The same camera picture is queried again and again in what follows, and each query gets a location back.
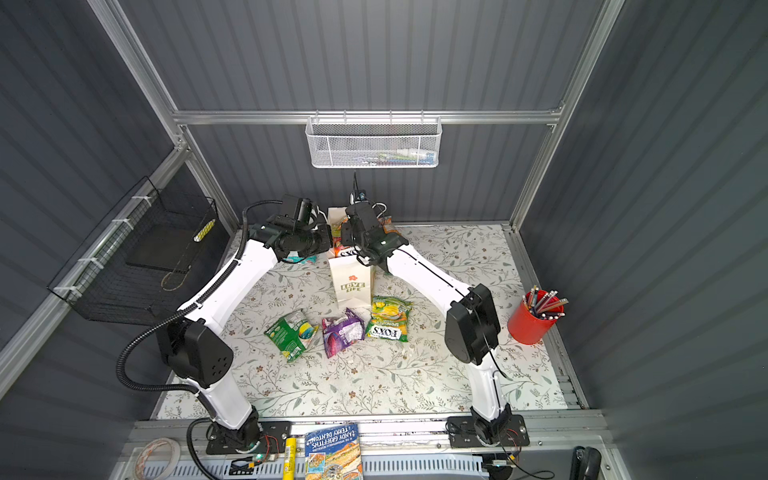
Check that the green Fox's candy bag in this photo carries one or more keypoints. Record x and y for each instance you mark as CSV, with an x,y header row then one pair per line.
x,y
389,318

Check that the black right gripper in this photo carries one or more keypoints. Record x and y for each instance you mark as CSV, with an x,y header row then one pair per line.
x,y
347,234

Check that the white slotted cable duct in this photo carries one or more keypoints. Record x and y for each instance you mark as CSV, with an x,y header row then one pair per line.
x,y
428,466

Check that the purple snack packet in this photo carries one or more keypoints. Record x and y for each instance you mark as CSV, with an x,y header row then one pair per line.
x,y
339,333

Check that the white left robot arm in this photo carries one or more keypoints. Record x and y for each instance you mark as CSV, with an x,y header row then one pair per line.
x,y
190,339

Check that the green snack packet left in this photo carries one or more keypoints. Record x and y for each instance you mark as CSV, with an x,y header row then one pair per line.
x,y
292,334

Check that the white wire wall basket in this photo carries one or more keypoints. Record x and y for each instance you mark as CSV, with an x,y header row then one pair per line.
x,y
374,141

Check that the black stapler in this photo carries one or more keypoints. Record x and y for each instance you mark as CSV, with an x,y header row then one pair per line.
x,y
586,463

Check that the red pen cup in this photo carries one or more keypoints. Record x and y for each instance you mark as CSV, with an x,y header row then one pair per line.
x,y
537,313

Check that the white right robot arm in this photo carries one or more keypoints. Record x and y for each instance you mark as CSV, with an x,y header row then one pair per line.
x,y
471,321

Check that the yellow marker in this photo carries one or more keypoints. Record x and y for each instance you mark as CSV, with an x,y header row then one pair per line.
x,y
288,472

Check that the teal snack packet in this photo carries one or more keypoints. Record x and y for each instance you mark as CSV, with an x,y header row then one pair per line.
x,y
297,260

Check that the blue paperback book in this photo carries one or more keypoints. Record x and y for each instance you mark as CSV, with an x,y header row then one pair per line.
x,y
333,453

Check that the orange snack packet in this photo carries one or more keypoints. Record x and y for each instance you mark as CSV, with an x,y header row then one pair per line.
x,y
387,225

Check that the orange Fox's candy bag large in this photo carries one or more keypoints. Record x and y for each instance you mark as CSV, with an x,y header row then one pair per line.
x,y
336,231

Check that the white paper bag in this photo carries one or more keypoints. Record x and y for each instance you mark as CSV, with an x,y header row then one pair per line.
x,y
353,282

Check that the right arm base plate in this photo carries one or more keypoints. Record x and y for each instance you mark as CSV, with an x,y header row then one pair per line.
x,y
470,432

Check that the black wire side basket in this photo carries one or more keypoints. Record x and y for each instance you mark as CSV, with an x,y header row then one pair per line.
x,y
164,246

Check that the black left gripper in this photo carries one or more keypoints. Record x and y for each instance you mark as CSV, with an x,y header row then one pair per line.
x,y
322,230

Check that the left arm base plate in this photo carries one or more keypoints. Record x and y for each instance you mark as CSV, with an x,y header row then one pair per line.
x,y
252,438

